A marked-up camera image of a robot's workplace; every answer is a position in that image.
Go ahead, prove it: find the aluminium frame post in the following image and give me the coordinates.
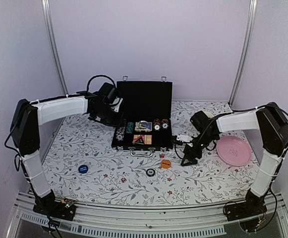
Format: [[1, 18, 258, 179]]
[[41, 0, 68, 95], [228, 0, 258, 108]]

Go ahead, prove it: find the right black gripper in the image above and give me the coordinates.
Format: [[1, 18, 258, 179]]
[[181, 131, 218, 166]]

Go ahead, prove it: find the right aluminium frame post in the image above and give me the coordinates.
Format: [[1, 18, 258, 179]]
[[228, 0, 258, 108]]

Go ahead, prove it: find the orange round button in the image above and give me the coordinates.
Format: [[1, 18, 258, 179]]
[[161, 160, 172, 169]]

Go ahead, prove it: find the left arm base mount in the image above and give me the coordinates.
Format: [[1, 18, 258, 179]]
[[33, 196, 76, 221]]

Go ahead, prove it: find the clear round dealer disc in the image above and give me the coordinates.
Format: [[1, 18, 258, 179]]
[[137, 120, 147, 130]]

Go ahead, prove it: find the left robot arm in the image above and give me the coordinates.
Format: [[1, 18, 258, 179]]
[[8, 94, 123, 215]]

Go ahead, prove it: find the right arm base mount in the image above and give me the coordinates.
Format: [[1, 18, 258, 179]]
[[223, 190, 267, 233]]

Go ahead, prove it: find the blue round button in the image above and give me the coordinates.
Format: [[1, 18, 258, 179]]
[[78, 165, 88, 174]]

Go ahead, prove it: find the blue card deck box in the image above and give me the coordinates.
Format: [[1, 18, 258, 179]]
[[134, 121, 152, 132]]

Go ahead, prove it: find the floral tablecloth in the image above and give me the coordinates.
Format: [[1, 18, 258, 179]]
[[31, 100, 271, 207]]

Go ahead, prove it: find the teal chip stack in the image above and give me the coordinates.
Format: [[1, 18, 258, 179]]
[[125, 122, 134, 134]]

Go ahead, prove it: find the pink plate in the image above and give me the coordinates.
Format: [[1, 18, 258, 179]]
[[216, 136, 252, 167]]

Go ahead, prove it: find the orange chip stack left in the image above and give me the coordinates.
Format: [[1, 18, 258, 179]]
[[153, 119, 161, 131]]

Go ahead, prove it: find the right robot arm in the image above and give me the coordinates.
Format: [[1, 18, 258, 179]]
[[174, 102, 288, 216]]

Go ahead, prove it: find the white black chip stack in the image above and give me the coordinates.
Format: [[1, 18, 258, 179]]
[[116, 125, 125, 141]]

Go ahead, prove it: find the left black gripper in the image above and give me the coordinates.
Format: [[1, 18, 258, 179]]
[[95, 105, 125, 128]]

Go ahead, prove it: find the cream ceramic mug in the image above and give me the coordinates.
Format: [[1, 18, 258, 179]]
[[204, 112, 214, 119]]

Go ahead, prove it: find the black poker case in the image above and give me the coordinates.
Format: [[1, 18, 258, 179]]
[[111, 80, 173, 154]]

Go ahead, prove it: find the front aluminium rail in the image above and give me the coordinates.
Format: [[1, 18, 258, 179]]
[[6, 192, 288, 238]]

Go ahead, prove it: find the red card deck box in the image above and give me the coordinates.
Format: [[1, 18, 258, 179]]
[[143, 135, 152, 145]]

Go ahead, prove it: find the black white dealer chip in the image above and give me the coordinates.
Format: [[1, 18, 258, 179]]
[[146, 168, 156, 177]]

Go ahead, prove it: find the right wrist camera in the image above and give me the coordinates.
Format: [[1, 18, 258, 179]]
[[171, 134, 193, 147]]

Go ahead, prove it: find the black triangular token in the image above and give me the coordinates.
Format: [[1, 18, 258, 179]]
[[132, 135, 145, 144]]

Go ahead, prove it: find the left aluminium frame post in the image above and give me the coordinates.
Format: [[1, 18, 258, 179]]
[[41, 0, 68, 95]]

